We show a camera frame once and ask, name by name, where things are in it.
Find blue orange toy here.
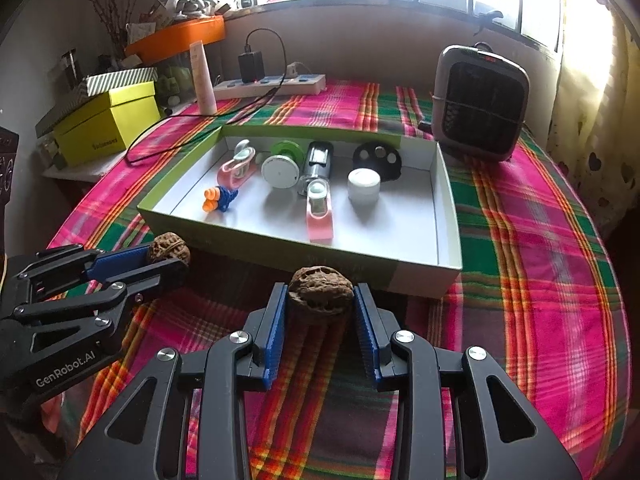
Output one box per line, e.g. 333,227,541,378
201,186,238,213

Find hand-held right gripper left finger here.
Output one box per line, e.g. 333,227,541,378
57,282,288,480

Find brown walnut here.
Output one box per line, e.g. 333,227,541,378
146,231,193,268
287,266,356,317

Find green white cardboard box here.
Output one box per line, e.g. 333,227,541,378
136,124,463,300

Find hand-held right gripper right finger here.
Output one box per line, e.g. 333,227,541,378
354,284,583,480

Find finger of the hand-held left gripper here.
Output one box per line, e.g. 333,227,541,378
10,243,152,307
15,264,190,361

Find black charger adapter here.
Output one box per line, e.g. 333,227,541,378
237,50,266,83

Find black charger cable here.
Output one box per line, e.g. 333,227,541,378
125,27,288,167

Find grey fan heater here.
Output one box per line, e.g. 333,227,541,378
419,42,531,163

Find yellow cardboard box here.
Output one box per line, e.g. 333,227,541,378
52,80,162,168

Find dry branches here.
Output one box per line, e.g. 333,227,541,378
75,0,138,61

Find pink holder with grey knob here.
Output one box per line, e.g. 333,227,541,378
216,139,258,192

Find heart print curtain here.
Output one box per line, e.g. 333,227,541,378
545,0,636,241

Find striped cardboard box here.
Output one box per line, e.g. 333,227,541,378
35,66,160,138

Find dark glass jar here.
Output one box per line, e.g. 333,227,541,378
61,49,80,86

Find pale pink cosmetic tube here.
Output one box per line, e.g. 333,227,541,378
189,40,218,116

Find black printed box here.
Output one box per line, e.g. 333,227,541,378
0,127,21,206

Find black oval magnet disc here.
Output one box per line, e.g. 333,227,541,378
352,142,403,182

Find white power strip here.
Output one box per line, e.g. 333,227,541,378
212,74,327,101

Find black rectangular device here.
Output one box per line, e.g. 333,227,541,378
297,141,335,196

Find white round jar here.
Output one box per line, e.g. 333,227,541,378
346,167,383,207

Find pink green plaid tablecloth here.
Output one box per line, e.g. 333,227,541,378
50,79,632,480

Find orange container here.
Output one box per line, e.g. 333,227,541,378
124,15,227,66

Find green spool with white cap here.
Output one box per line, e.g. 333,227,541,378
260,139,306,191

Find pink holder with teal disc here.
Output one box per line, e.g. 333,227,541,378
305,180,335,245

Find glass tank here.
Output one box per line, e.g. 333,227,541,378
155,55,201,106

